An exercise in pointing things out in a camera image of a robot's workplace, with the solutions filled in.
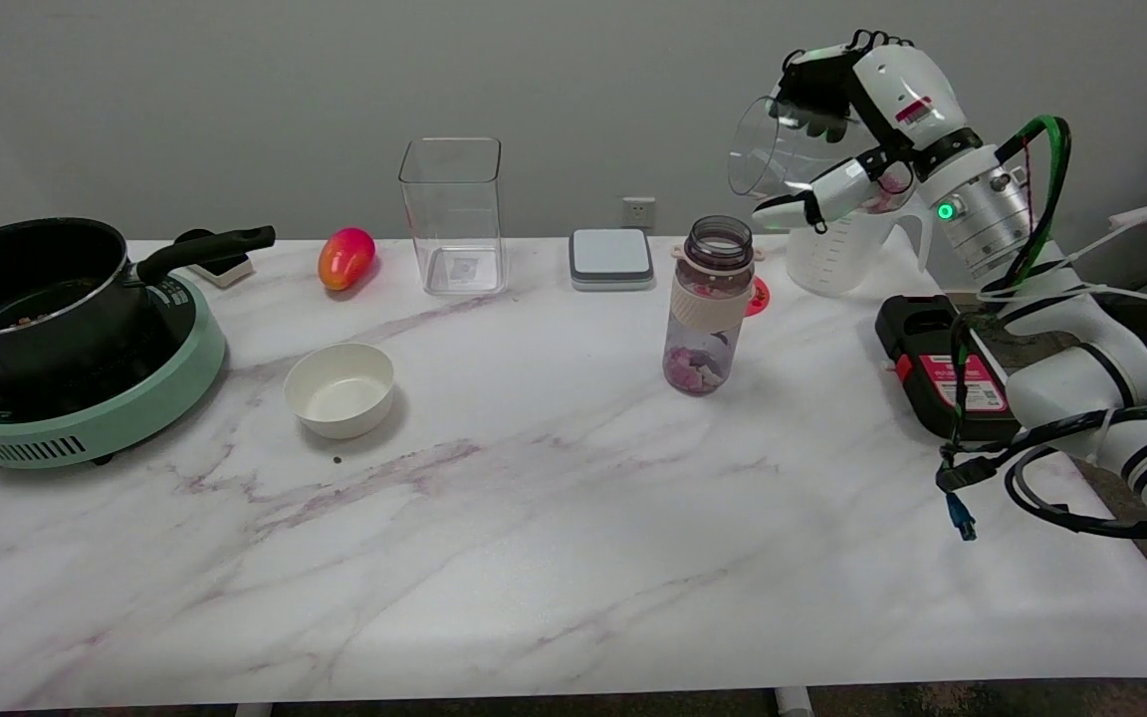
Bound white bowl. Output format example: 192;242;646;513
284;343;396;440

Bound clear water bottle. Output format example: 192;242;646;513
662;215;764;397

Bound green induction cooker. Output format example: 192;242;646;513
0;274;228;470

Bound large clear measuring jug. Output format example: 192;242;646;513
786;204;935;298

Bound small clear measuring cup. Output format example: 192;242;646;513
728;95;918;215

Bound small black white object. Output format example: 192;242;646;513
174;229;256;290

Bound black device with red label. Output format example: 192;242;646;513
874;294;1023;443

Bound red orange mango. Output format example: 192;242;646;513
318;227;377;292

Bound pink white candy pieces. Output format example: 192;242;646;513
666;347;731;394

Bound black pot with handle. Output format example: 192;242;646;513
0;218;277;384

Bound white grey kitchen scale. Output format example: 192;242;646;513
569;228;655;292

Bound clear square tall container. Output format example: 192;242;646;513
398;137;508;297

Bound black green robot cables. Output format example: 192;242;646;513
936;115;1147;544

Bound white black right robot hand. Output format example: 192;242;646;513
751;30;983;235

